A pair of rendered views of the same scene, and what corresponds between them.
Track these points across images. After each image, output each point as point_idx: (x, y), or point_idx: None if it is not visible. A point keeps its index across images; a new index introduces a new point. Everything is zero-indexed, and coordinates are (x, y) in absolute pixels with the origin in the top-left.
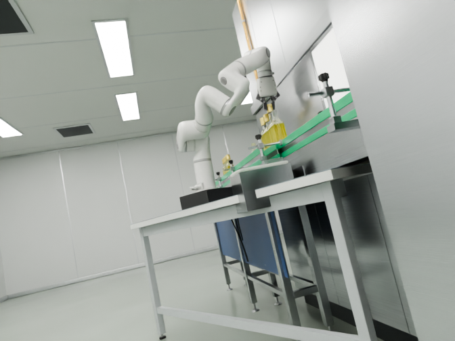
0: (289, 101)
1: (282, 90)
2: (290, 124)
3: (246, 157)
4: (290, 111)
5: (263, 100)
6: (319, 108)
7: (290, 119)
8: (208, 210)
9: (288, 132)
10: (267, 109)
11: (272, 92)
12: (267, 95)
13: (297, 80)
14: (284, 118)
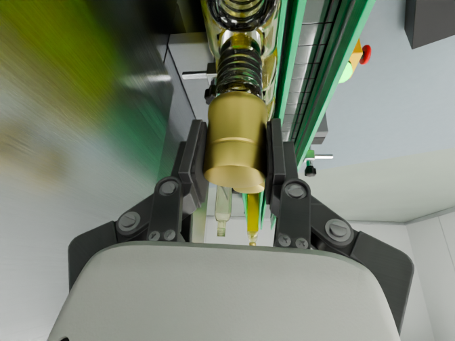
0: (29, 168)
1: (50, 330)
2: (126, 90)
3: (348, 59)
4: (71, 110)
5: (309, 213)
6: None
7: (110, 100)
8: None
9: (151, 99)
10: (271, 123)
11: (148, 289)
12: (243, 250)
13: None
14: (137, 157)
